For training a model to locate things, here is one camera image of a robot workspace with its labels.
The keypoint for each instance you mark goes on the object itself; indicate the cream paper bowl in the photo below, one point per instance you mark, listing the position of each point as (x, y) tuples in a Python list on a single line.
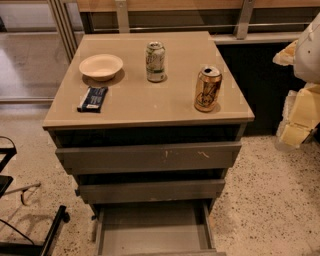
[(101, 67)]

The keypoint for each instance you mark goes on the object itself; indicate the grey middle drawer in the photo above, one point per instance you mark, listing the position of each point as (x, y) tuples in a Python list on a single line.
[(151, 191)]

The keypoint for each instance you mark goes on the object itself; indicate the green white soda can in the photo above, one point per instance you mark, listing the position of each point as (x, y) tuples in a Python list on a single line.
[(155, 56)]

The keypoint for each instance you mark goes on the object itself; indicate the black base with caster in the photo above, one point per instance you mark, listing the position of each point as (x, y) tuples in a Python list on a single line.
[(43, 249)]

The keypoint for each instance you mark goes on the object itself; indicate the grey open bottom drawer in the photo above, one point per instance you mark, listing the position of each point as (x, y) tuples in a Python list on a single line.
[(179, 228)]

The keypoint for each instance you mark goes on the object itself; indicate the grey drawer cabinet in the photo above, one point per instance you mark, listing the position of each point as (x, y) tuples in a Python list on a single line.
[(136, 111)]

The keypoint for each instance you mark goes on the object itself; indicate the grey top drawer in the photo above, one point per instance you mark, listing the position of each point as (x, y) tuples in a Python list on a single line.
[(148, 158)]

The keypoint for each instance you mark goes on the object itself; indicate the wooden counter with metal brackets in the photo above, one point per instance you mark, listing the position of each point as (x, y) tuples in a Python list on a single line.
[(229, 21)]

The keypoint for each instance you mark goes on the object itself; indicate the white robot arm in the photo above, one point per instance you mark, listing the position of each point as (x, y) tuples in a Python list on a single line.
[(307, 54)]

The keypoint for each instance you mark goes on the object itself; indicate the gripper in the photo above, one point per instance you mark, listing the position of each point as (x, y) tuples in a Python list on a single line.
[(308, 55)]

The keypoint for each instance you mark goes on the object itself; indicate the dark blue snack packet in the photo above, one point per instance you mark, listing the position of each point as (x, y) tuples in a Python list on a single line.
[(93, 100)]

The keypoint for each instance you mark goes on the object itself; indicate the black chair frame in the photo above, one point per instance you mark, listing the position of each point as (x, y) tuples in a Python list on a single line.
[(7, 154)]

